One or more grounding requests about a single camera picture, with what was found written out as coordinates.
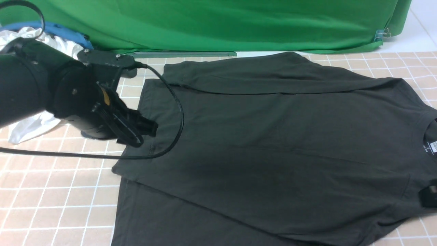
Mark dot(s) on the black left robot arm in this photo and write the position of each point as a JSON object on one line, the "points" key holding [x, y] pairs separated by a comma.
{"points": [[53, 62]]}

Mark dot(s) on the dark gray long-sleeved shirt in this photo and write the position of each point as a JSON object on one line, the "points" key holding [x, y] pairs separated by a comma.
{"points": [[280, 151]]}

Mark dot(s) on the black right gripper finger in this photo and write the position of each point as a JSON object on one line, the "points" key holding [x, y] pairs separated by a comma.
{"points": [[428, 197]]}

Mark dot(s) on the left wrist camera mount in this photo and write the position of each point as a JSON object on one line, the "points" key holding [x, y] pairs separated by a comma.
{"points": [[108, 67]]}

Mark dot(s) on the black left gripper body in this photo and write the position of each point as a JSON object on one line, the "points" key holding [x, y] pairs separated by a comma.
{"points": [[74, 98]]}

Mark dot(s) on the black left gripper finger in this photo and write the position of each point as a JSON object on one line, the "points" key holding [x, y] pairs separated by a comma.
{"points": [[142, 124], [117, 124]]}

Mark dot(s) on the blue binder clip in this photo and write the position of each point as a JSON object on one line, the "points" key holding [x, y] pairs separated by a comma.
{"points": [[382, 34]]}

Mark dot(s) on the beige grid tablecloth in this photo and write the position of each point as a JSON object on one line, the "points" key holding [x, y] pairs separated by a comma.
{"points": [[47, 201]]}

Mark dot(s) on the green backdrop cloth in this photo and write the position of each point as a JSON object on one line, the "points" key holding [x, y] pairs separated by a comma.
{"points": [[312, 26]]}

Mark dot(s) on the blue shirt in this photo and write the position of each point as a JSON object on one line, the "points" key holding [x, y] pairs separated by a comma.
{"points": [[54, 30]]}

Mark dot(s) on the white shirt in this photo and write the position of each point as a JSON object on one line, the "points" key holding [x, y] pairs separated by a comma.
{"points": [[23, 87]]}

